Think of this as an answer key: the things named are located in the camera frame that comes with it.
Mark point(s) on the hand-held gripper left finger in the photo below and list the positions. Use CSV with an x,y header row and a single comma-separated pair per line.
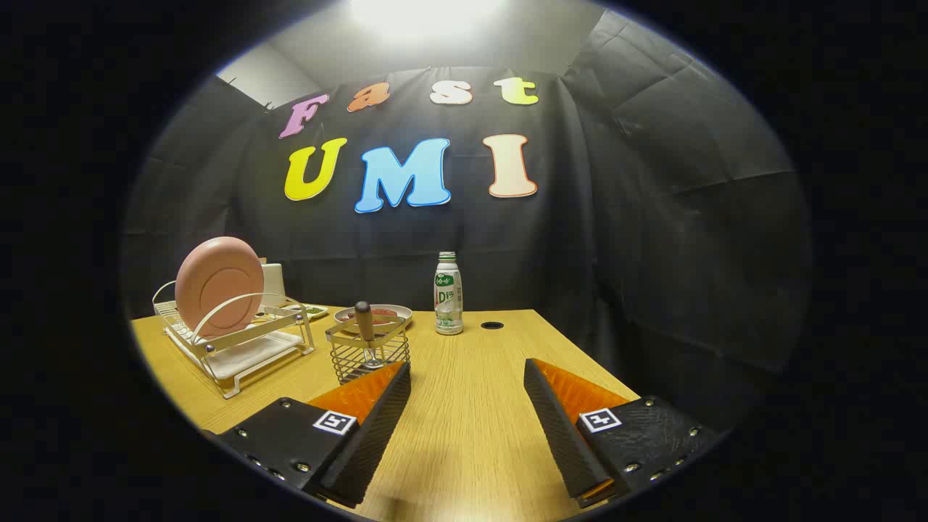
x,y
377,435

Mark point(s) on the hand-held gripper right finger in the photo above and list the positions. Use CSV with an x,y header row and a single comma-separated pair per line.
x,y
558,435

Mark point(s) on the pink plate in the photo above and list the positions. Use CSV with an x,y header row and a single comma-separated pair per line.
x,y
217,286

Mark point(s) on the beige plate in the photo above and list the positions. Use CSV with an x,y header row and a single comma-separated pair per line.
x,y
400,313

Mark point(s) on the red meat slice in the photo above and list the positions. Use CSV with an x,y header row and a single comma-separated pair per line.
x,y
380,312
348,317

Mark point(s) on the white divided snack tray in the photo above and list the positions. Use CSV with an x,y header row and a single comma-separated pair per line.
x,y
313,312

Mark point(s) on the white drip tray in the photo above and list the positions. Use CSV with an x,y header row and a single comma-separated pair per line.
x,y
250,359

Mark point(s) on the white green drink bottle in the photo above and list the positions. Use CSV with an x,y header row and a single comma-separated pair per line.
x,y
448,297

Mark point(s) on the white toaster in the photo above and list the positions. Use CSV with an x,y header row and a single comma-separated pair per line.
x,y
272,283

